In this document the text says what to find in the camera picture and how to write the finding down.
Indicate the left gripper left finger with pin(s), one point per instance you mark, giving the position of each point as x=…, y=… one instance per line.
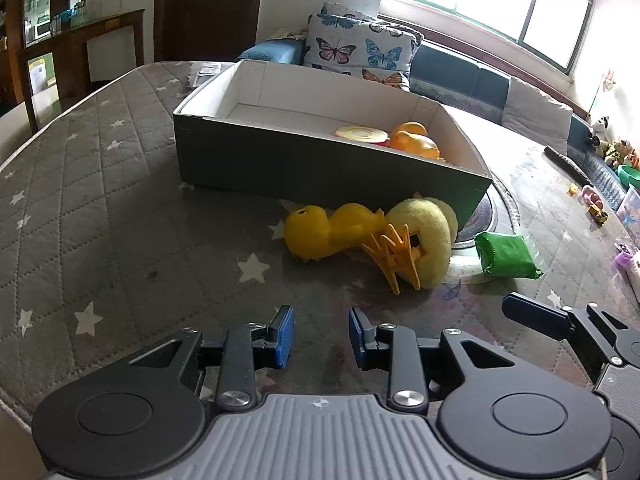
x=247, y=349

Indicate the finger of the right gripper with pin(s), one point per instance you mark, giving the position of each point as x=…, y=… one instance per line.
x=596, y=337

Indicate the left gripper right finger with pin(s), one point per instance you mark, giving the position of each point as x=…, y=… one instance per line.
x=394, y=349

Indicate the yellow plush duck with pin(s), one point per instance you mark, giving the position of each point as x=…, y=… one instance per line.
x=415, y=244

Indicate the yellow rubber duck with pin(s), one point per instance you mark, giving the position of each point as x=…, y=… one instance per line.
x=312, y=234

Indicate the orange rubber duck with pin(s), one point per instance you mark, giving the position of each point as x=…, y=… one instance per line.
x=413, y=138

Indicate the yellow red spool toy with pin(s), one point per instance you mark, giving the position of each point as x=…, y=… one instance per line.
x=363, y=134

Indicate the purple pink toy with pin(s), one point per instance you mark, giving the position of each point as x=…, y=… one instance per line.
x=628, y=260

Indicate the yellow toy truck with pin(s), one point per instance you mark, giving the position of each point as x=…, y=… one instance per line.
x=599, y=216

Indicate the clear plastic storage bin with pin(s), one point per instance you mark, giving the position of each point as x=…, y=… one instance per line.
x=629, y=214

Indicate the green bowl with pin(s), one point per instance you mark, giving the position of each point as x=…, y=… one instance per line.
x=629, y=176

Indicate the grey quilted table cover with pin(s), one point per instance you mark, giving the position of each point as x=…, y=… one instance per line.
x=104, y=249

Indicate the black remote control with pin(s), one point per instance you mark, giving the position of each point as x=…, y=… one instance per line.
x=567, y=165

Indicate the stuffed animals pile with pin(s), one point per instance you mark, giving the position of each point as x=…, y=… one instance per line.
x=614, y=153

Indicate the open cardboard box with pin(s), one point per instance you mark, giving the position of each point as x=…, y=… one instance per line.
x=268, y=129

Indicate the grey cushion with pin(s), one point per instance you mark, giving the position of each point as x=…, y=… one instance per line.
x=532, y=113

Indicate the grey remote control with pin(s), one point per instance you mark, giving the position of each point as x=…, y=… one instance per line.
x=203, y=72

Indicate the butterfly print pillow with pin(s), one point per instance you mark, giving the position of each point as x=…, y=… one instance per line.
x=347, y=42

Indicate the dark wooden door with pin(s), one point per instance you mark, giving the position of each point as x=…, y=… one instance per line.
x=203, y=30

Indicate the dark wooden console table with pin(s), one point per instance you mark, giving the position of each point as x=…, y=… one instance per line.
x=70, y=58

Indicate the dark wooden cabinet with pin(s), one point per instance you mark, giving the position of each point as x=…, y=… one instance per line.
x=24, y=22

